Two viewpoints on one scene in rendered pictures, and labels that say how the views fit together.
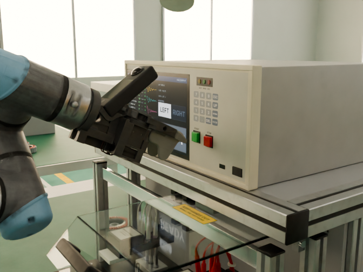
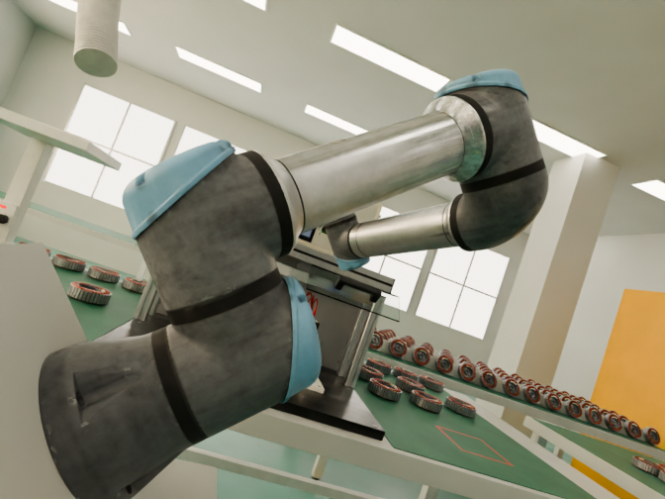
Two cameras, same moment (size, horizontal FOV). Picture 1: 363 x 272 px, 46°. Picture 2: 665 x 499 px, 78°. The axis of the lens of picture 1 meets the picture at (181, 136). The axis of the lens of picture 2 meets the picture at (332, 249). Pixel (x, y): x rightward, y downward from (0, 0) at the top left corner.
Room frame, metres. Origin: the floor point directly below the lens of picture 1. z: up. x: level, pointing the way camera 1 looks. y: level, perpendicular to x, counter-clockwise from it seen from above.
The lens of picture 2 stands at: (0.23, 1.09, 1.04)
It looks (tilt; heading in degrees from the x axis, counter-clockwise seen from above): 4 degrees up; 294
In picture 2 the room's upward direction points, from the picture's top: 20 degrees clockwise
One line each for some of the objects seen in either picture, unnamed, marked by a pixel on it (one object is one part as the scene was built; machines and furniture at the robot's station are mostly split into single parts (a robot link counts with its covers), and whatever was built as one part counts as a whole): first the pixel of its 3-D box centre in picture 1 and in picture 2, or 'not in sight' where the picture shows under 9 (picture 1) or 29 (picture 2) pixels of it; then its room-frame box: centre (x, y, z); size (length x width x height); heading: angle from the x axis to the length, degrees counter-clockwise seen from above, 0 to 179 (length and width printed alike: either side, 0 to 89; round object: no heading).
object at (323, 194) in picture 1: (240, 158); (283, 248); (0.96, -0.14, 1.09); 0.68 x 0.44 x 0.05; 34
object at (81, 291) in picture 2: not in sight; (89, 293); (1.31, 0.22, 0.77); 0.11 x 0.11 x 0.04
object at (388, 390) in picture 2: not in sight; (384, 389); (0.51, -0.31, 0.77); 0.11 x 0.11 x 0.04
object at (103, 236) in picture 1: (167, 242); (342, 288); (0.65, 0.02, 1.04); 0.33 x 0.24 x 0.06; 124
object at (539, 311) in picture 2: not in sight; (541, 300); (-0.05, -4.09, 1.65); 0.50 x 0.45 x 3.30; 124
